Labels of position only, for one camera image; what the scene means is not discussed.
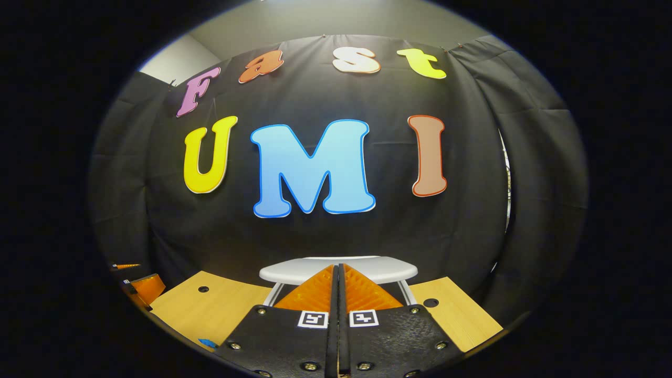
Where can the white desktop garbage bin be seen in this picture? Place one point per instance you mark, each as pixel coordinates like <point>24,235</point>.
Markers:
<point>378,269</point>

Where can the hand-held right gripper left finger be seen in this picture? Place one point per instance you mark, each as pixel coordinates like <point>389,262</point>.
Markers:
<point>286,344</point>

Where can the black backdrop cloth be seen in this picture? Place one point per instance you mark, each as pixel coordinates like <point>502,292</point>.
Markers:
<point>336,236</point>

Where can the wooden desktop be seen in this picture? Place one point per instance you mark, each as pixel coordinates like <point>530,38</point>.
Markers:
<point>210,310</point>

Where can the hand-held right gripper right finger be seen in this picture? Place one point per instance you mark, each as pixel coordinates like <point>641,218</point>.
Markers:
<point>391,344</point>

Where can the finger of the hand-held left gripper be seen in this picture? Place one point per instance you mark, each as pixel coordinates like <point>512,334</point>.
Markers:
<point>147,289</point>
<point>126,266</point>

